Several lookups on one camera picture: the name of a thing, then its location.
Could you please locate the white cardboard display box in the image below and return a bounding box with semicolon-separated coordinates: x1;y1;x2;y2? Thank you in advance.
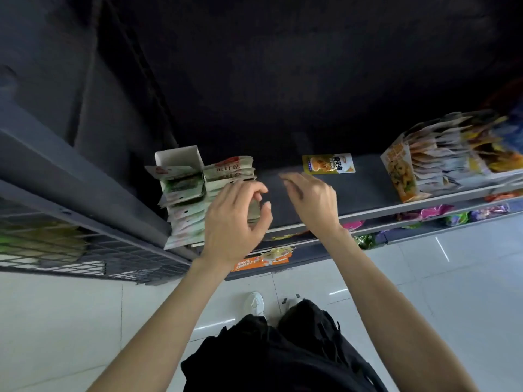
155;145;206;202

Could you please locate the row of pink purple packets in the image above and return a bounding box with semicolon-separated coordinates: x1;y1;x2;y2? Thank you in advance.
342;191;523;250

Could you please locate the black clothing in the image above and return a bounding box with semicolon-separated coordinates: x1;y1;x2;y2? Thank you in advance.
181;299;390;392

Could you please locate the pile of yellow green packets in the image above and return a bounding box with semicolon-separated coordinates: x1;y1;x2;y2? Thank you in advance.
0;219;87;264

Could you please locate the orange shelf label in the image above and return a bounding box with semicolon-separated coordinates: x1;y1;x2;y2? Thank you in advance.
229;247;296;273

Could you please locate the row of pale snack packets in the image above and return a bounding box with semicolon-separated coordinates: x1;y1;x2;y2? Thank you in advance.
404;112;493;195

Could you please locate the yellow snack packet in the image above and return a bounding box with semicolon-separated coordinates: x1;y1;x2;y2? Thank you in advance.
302;153;356;175

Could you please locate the person's left hand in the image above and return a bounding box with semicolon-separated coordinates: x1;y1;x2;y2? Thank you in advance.
203;180;273;266

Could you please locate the row of green white packets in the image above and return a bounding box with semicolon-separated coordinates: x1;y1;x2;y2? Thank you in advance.
145;155;263;250

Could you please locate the person's right hand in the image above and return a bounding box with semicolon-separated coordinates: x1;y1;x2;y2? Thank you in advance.
279;172;344;242

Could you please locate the white shoe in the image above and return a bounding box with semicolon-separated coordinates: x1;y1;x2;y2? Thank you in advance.
244;292;266;321

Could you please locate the person's left forearm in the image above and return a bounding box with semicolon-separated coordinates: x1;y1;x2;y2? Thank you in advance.
87;255;247;392

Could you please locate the person's right forearm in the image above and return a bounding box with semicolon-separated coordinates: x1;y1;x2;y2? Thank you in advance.
321;228;479;392

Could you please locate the grey wire mesh basket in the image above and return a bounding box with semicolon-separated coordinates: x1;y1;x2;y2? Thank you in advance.
0;179;193;286

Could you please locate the row of yellow dark packets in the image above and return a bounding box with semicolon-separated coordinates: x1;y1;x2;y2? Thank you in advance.
461;103;523;174

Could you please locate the dark grey shelf unit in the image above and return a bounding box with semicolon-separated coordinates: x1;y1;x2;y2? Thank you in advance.
0;0;523;282

